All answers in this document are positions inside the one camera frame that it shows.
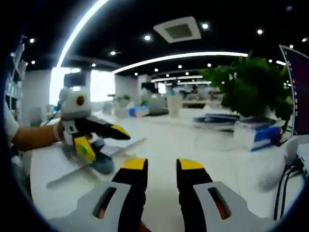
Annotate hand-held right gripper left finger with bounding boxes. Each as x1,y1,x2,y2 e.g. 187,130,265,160
48,158,149,232

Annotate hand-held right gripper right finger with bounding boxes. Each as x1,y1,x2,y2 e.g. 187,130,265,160
176,158,275,232

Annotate blue box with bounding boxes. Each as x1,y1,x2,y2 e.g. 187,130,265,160
127,106,140,118

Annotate ceiling light strips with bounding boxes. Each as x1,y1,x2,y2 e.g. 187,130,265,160
56,0,287,85

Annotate stack of printed papers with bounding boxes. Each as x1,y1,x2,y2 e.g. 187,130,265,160
192,112,241,132

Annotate white rounded device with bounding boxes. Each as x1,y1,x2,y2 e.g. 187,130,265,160
255,154,288,192

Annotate white cardboard box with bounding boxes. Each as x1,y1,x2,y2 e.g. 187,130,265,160
233,118,282,152

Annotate ceiling spot lights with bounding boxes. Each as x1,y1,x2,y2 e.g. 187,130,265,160
28,23,309,85

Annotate green potted plant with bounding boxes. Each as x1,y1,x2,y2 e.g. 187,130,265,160
199,55,294,133

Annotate ceiling air conditioner vent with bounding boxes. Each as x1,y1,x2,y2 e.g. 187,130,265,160
153,16,202,44

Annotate laptop with purple screen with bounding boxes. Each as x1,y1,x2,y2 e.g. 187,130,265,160
279,44,309,137

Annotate thin dark cable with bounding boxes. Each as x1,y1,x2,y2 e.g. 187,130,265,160
43,102,64,127

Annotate dark wall screen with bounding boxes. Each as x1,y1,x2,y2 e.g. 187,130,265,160
64,72,87,87

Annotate black laptop cable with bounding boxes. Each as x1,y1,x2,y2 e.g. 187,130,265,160
280,164,305,220
273,160,297,221

